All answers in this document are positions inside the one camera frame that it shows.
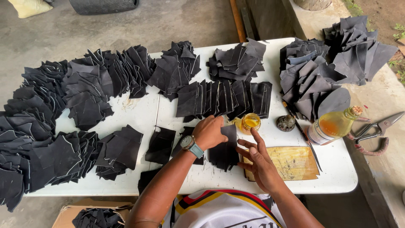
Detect person's left hand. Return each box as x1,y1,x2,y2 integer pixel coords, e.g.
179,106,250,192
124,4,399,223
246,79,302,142
192,115,229,151

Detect person's right hand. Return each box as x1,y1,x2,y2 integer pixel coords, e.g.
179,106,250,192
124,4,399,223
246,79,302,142
236,127,287,194

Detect small stack of black leather pieces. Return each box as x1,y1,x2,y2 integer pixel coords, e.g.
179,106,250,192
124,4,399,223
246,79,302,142
209,124,240,172

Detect glass jar of yellow glue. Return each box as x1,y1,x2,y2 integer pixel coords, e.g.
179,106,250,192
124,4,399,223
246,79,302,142
240,113,262,136

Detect dark glue-crusted round lid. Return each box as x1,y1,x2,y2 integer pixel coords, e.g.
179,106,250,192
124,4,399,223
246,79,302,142
276,115,296,132

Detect yellow stained cardboard mat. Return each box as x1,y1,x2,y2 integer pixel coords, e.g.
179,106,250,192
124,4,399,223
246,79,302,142
243,146,320,182

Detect thin black brush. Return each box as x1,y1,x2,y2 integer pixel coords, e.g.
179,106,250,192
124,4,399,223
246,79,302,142
282,101,323,172

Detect upright row of black leather pieces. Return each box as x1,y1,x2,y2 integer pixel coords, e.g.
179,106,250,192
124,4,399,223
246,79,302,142
176,79,273,123

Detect person's white striped jersey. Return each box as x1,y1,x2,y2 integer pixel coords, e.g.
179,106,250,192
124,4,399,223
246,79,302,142
161,189,286,228

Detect glass bottle of yellow liquid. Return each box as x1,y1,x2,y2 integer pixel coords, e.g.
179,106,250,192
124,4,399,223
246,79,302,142
306,106,364,146

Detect pile of black leather pieces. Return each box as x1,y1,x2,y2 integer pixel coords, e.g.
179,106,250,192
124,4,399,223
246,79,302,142
95,124,144,181
147,40,202,102
207,38,267,83

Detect heap of large black leather pieces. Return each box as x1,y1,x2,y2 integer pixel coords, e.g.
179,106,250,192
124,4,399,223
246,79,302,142
322,15,399,86
279,37,351,123

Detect thin stack of black leather pieces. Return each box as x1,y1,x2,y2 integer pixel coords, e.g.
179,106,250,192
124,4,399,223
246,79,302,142
145,126,176,165

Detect orange pipe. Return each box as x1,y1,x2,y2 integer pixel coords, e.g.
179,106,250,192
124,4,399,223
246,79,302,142
230,0,247,43

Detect fanned heap of black leather pieces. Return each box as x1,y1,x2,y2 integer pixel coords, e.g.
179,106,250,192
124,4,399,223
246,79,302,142
61,44,156,131

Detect cardboard box of leather scraps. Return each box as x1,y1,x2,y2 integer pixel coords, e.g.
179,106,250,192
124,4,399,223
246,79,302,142
52,198,134,228

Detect black rubber tub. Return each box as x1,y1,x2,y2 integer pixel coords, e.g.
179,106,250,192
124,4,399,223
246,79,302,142
69,0,140,16

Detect long spread of black leather pieces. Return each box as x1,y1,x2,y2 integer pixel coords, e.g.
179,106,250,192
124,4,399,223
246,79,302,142
0,60,102,213

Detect pale yellow sack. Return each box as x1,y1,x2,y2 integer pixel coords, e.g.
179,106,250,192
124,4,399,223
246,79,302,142
8,0,54,19

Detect silver wristwatch with teal strap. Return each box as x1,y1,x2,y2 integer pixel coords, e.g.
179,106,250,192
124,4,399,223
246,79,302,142
180,135,205,159

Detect metal shears with wrapped handles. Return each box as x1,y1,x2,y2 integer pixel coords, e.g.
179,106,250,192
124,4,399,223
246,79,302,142
346,111,405,156

